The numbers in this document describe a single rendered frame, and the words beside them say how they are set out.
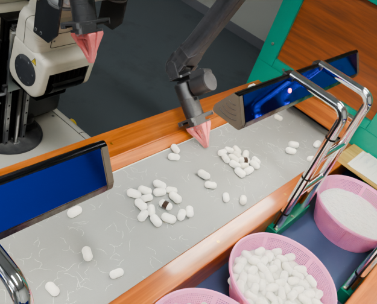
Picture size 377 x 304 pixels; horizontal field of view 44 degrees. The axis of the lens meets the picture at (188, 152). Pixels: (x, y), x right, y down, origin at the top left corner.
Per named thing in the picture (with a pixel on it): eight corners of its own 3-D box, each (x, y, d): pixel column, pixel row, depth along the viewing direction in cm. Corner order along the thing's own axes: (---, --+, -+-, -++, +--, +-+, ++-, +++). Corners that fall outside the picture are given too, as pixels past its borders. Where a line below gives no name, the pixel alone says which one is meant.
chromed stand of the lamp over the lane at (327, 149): (220, 198, 138) (283, 68, 112) (257, 176, 152) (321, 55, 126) (270, 242, 131) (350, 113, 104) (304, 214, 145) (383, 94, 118)
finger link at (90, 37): (115, 60, 115) (110, 20, 112) (93, 66, 110) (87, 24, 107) (96, 58, 119) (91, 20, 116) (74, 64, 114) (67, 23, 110)
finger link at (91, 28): (108, 61, 113) (102, 21, 110) (85, 67, 108) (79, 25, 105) (89, 60, 117) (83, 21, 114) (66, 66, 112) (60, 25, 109)
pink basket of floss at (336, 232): (313, 251, 133) (329, 230, 127) (297, 187, 154) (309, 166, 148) (396, 269, 138) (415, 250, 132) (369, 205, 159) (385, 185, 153)
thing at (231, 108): (210, 110, 103) (222, 82, 99) (334, 63, 147) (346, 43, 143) (237, 131, 100) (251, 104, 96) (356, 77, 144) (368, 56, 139)
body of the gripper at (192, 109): (215, 114, 143) (206, 91, 142) (193, 123, 136) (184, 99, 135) (200, 120, 147) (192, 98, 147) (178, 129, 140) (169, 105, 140)
